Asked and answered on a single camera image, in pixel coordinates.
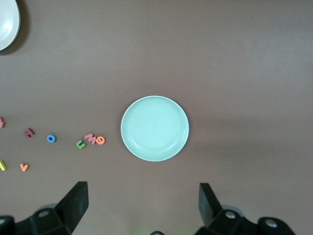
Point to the dark red foam letter z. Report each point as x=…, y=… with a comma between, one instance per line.
x=29, y=132

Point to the yellow foam letter k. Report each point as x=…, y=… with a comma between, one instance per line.
x=2, y=166

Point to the beige plate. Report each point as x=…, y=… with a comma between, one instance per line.
x=6, y=24

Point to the pink foam letter w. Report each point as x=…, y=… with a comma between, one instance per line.
x=92, y=140

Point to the blue foam letter o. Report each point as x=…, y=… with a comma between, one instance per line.
x=47, y=138

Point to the brown table cover sheet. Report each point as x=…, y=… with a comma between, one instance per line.
x=220, y=61

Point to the orange foam letter v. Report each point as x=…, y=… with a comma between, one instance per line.
x=23, y=168

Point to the coral foam letter f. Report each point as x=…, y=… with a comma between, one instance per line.
x=2, y=122

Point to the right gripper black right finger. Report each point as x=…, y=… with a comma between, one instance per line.
x=210, y=210

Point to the green plate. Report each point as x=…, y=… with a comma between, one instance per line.
x=154, y=128

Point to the orange foam letter e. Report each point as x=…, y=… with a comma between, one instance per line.
x=103, y=139

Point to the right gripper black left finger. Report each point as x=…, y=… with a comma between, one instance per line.
x=71, y=208

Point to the green foam letter u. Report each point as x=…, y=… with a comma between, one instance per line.
x=79, y=146

